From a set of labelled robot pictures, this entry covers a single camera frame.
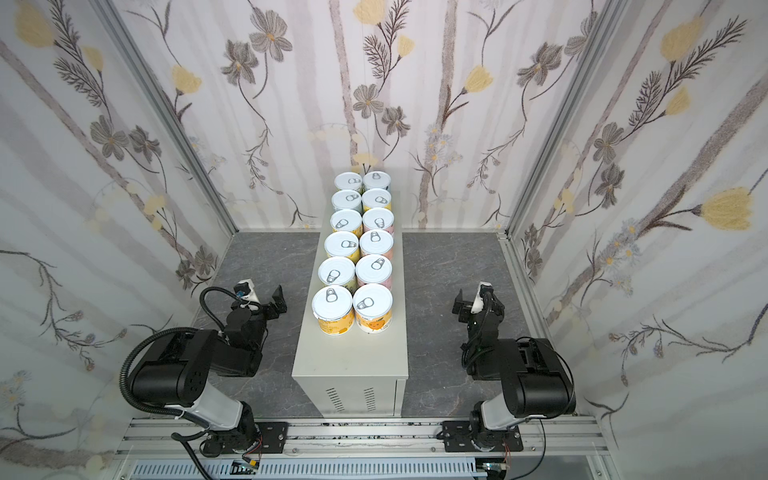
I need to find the orange label can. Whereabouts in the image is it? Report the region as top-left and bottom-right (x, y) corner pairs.
(353, 283), (393, 334)

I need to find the pink label can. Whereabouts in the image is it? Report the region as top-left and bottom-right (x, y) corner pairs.
(355, 254), (393, 289)

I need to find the yellow label can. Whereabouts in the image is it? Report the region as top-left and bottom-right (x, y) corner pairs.
(361, 188), (392, 212)
(323, 231), (361, 263)

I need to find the red label can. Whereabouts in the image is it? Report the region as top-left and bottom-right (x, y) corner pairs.
(360, 229), (394, 259)

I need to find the green label can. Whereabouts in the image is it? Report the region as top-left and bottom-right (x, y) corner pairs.
(334, 171), (364, 193)

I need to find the teal brown label can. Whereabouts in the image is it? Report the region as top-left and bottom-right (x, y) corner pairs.
(363, 170), (392, 191)

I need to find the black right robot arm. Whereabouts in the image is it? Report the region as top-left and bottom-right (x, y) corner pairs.
(442, 282), (576, 452)

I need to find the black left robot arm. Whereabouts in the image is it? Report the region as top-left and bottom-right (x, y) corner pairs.
(118, 280), (288, 458)

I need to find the grey metal counter cabinet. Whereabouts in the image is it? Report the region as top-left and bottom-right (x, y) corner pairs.
(292, 189), (409, 419)

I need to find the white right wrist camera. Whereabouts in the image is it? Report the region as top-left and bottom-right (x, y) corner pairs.
(470, 282), (494, 315)

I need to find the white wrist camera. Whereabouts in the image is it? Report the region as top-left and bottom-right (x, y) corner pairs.
(233, 279), (259, 303)
(470, 282), (494, 315)

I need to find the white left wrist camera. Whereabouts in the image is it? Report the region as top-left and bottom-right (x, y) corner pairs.
(233, 279), (259, 303)

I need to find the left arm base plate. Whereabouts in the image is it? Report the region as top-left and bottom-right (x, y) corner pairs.
(200, 421), (289, 457)

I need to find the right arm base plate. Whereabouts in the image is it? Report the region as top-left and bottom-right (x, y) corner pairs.
(436, 421), (524, 453)

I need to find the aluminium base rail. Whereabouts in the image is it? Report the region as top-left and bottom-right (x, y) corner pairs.
(113, 416), (610, 461)

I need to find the white slotted cable duct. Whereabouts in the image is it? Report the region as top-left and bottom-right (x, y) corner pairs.
(129, 458), (488, 480)

